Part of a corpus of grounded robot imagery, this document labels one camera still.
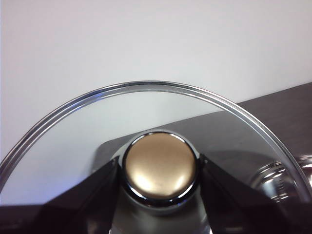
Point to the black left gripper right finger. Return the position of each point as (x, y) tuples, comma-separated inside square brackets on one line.
[(243, 212)]

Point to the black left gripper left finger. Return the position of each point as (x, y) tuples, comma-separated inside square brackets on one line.
[(73, 212)]

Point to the glass lid with green knob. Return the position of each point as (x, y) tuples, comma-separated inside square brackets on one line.
[(159, 168)]

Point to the pale green electric steamer pot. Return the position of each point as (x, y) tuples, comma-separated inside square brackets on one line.
[(306, 161)]

